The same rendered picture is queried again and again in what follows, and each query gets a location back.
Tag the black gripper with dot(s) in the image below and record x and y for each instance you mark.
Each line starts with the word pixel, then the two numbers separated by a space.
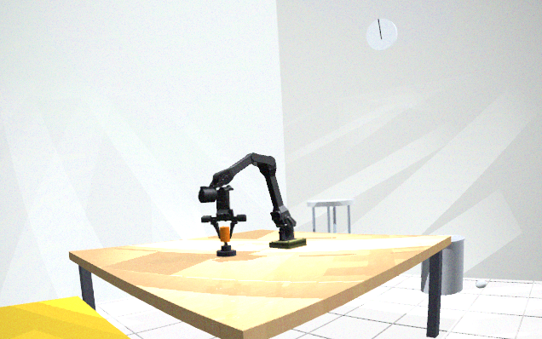
pixel 213 222

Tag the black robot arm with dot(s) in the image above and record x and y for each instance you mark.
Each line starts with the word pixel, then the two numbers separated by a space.
pixel 267 166

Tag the orange tapered knob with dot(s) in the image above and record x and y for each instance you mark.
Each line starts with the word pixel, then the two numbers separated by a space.
pixel 224 234

